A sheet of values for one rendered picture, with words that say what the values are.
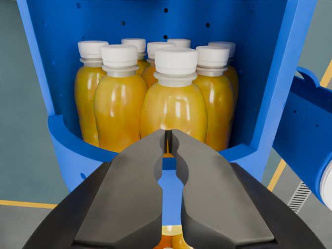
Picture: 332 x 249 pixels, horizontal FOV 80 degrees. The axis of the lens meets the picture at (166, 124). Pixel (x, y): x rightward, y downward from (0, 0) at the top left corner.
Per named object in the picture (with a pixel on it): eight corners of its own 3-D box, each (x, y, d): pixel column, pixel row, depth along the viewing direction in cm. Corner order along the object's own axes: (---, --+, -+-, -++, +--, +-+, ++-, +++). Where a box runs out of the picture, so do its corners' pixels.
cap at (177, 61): (189, 70, 21) (190, 53, 20) (201, 80, 18) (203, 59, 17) (152, 71, 20) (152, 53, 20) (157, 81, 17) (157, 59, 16)
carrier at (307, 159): (266, 90, 126) (263, 43, 113) (437, 200, 48) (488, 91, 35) (221, 102, 129) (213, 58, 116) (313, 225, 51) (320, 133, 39)
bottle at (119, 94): (157, 202, 29) (157, 72, 20) (107, 211, 27) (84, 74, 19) (149, 170, 35) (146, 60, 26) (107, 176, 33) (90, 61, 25)
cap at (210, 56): (188, 68, 24) (189, 52, 23) (201, 63, 27) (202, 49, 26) (220, 73, 22) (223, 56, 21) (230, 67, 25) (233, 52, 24)
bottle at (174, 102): (187, 188, 31) (199, 65, 23) (202, 229, 25) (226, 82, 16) (142, 193, 30) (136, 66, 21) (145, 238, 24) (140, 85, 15)
